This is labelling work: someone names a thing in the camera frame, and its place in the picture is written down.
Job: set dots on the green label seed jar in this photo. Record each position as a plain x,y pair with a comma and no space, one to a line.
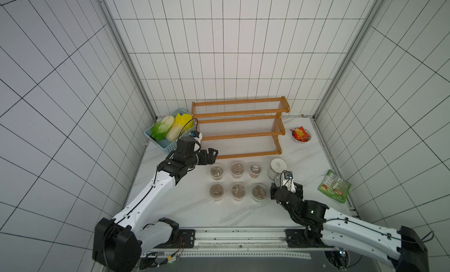
259,193

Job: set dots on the large white labelled jar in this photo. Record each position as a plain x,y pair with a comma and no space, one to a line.
276,167

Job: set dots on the green snack bag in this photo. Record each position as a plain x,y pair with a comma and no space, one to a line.
335,187

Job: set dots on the aluminium mounting rail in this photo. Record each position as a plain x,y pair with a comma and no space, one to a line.
246,237

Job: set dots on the red label seed jar top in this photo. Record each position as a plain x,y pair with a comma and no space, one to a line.
237,170

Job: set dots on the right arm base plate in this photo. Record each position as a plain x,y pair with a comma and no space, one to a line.
304,238

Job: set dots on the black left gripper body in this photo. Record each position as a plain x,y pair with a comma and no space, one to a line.
192,159

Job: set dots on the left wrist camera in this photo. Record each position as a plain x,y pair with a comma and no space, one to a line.
196,135

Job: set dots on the wooden three-tier shelf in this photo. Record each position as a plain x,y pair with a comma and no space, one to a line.
247,128

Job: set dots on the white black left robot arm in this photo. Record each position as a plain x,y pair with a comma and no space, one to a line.
133,217

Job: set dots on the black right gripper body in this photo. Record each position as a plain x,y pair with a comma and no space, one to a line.
285,193

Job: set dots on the yellow label seed jar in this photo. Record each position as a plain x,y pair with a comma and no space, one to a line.
216,172

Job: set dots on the small red label seed jar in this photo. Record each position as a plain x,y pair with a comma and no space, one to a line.
255,170

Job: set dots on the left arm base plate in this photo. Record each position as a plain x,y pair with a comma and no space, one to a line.
184,238

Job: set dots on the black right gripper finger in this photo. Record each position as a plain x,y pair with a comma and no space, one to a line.
275,192
298,190

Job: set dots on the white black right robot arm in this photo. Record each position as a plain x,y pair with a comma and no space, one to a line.
401,249

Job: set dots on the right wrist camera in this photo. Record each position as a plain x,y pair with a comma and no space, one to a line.
287,180

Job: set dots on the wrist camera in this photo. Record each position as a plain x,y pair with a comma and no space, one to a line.
196,135
287,180

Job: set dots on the red snack packet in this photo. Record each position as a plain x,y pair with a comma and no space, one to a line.
301,133

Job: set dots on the green napa cabbage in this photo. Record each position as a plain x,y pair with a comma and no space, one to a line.
161,128

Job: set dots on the yellow napa cabbage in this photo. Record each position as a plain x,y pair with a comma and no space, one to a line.
182,124

